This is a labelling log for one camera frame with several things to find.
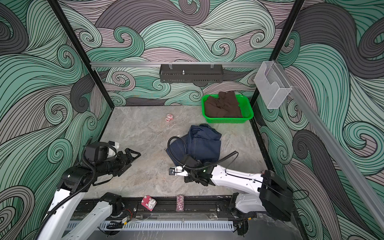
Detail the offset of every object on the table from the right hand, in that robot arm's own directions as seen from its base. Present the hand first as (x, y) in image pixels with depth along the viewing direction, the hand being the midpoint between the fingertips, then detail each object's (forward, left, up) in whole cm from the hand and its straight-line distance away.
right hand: (186, 163), depth 81 cm
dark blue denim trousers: (+12, -9, +1) cm, 16 cm away
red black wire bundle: (-28, +34, -10) cm, 45 cm away
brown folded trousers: (+47, -29, -1) cm, 55 cm away
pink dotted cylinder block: (-19, +3, -4) cm, 19 cm away
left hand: (-3, +22, +15) cm, 27 cm away
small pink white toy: (+39, +14, -5) cm, 42 cm away
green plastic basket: (+50, -44, -2) cm, 66 cm away
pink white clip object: (-19, +18, 0) cm, 26 cm away
